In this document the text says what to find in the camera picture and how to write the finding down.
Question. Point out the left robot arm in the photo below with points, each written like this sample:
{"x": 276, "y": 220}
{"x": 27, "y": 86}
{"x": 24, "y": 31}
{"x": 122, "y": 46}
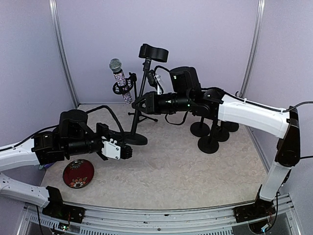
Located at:
{"x": 71, "y": 137}

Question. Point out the red floral plate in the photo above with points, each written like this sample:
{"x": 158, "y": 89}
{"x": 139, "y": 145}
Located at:
{"x": 78, "y": 173}

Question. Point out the black stand of purple microphone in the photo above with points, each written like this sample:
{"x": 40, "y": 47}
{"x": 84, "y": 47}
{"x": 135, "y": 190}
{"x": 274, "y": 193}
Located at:
{"x": 200, "y": 128}

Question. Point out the purple-head microphone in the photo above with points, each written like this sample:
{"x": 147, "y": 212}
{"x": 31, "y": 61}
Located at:
{"x": 46, "y": 166}

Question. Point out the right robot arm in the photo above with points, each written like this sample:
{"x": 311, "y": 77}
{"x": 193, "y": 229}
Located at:
{"x": 217, "y": 105}

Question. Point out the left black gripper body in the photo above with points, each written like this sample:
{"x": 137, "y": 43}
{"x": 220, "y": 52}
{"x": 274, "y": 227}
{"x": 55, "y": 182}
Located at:
{"x": 103, "y": 128}

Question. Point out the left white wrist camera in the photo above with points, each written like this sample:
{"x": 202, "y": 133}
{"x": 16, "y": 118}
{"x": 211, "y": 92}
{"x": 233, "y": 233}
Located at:
{"x": 115, "y": 150}

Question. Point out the black stand of orange microphone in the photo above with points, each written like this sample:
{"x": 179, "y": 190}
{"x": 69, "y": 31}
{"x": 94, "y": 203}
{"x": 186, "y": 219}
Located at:
{"x": 232, "y": 126}

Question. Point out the aluminium frame post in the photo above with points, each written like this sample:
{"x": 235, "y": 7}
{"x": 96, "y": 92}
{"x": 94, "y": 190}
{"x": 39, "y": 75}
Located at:
{"x": 253, "y": 49}
{"x": 62, "y": 52}

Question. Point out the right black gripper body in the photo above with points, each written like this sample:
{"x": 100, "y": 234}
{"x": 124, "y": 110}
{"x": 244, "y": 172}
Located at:
{"x": 154, "y": 107}

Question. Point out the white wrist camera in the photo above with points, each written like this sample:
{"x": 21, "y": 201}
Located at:
{"x": 115, "y": 150}
{"x": 154, "y": 81}

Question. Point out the front aluminium rail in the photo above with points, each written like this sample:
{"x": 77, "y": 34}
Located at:
{"x": 112, "y": 221}

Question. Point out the black stand of teal microphone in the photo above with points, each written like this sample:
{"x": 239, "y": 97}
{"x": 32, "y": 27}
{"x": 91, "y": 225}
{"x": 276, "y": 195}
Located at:
{"x": 208, "y": 144}

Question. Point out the black stand of pink microphone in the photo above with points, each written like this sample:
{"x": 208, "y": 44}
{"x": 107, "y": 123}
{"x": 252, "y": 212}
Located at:
{"x": 221, "y": 134}

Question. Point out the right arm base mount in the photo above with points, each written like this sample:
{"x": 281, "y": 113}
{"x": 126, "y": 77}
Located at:
{"x": 252, "y": 211}

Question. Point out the glitter silver-head microphone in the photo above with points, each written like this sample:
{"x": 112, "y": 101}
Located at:
{"x": 116, "y": 66}

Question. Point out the black tripod stand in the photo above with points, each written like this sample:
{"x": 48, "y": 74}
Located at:
{"x": 130, "y": 85}

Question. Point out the right aluminium frame post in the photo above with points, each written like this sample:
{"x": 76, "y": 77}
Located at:
{"x": 253, "y": 49}

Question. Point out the left aluminium frame post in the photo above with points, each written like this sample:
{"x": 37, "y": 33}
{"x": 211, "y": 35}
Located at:
{"x": 62, "y": 52}

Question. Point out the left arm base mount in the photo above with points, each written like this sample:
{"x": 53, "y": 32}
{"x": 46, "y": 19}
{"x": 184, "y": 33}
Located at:
{"x": 65, "y": 212}

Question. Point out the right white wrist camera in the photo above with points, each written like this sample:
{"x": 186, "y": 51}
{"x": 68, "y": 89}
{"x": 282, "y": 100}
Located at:
{"x": 154, "y": 81}

